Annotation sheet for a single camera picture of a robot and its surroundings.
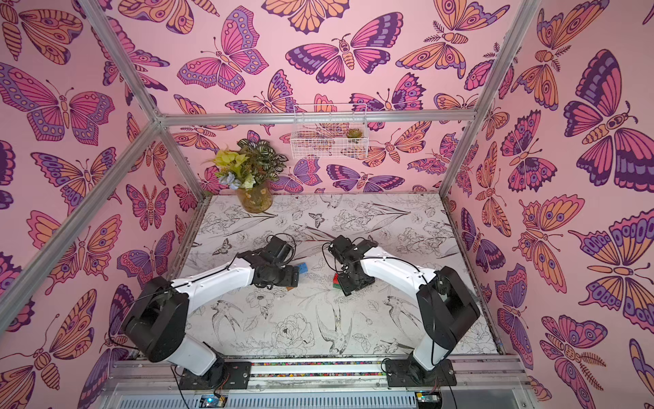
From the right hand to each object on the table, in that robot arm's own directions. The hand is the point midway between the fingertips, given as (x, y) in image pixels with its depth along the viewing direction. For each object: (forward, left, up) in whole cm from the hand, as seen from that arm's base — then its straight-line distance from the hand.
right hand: (354, 284), depth 86 cm
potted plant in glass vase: (+41, +41, +16) cm, 60 cm away
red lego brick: (+2, +6, -2) cm, 7 cm away
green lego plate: (+2, +6, -5) cm, 8 cm away
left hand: (+3, +22, -1) cm, 22 cm away
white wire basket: (+54, +10, +20) cm, 59 cm away
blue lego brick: (+7, +19, -4) cm, 20 cm away
